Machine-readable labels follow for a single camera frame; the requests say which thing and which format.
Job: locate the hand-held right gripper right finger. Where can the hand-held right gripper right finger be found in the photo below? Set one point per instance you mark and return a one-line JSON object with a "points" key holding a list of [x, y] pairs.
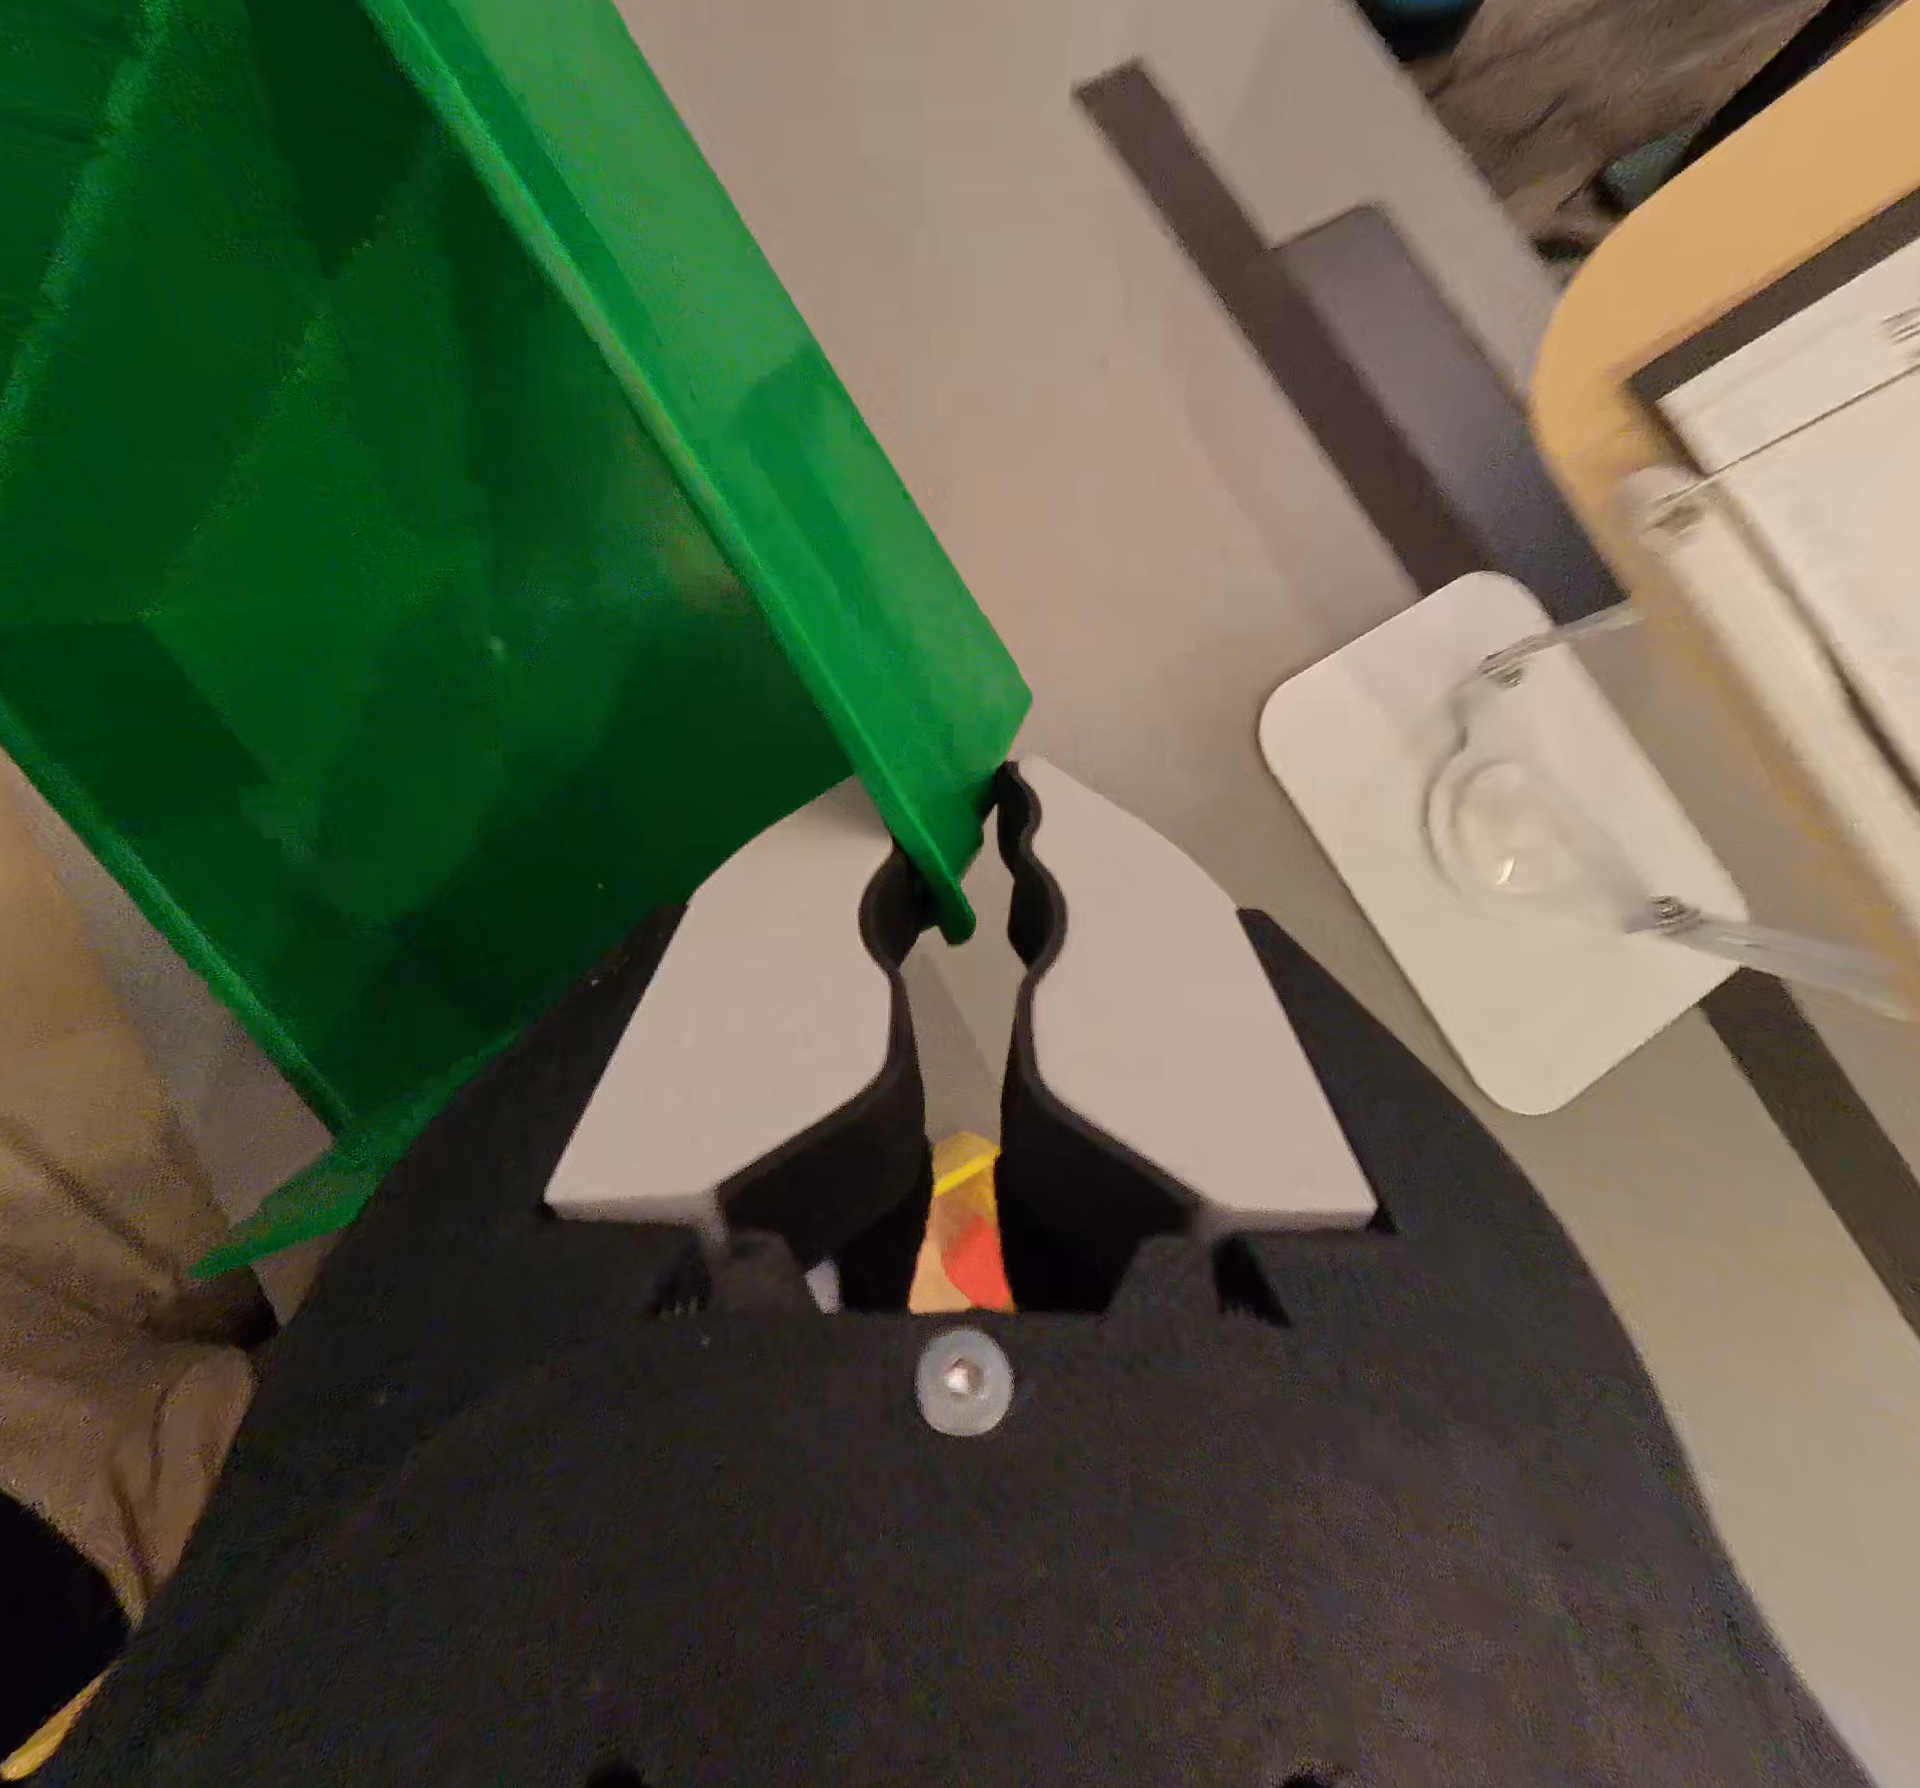
{"points": [[1180, 1055]]}

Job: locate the black stand leg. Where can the black stand leg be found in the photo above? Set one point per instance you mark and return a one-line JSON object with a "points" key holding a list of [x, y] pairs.
{"points": [[1833, 53]]}

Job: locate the clear acrylic bracket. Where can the clear acrylic bracket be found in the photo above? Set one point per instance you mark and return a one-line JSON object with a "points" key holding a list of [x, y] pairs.
{"points": [[1782, 947]]}

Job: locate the person's beige trousers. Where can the person's beige trousers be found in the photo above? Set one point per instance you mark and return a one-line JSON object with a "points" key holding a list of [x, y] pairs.
{"points": [[108, 1222]]}

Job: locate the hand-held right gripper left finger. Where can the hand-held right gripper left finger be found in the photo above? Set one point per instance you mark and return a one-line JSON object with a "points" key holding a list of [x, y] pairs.
{"points": [[722, 1055]]}

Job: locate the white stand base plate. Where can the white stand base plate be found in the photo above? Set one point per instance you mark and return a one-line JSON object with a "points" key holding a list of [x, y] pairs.
{"points": [[1384, 797]]}

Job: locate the green plastic box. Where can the green plastic box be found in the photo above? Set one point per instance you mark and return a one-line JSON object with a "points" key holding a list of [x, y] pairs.
{"points": [[377, 469]]}

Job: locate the pile of coloured wooden cubes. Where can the pile of coloured wooden cubes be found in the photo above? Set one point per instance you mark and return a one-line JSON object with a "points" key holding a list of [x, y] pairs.
{"points": [[957, 1233]]}

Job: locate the black tape strip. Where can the black tape strip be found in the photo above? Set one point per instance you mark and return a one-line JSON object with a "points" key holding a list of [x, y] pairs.
{"points": [[1200, 212]]}

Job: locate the instruction sheet on wooden board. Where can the instruction sheet on wooden board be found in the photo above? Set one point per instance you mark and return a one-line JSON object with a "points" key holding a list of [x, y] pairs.
{"points": [[1620, 319]]}

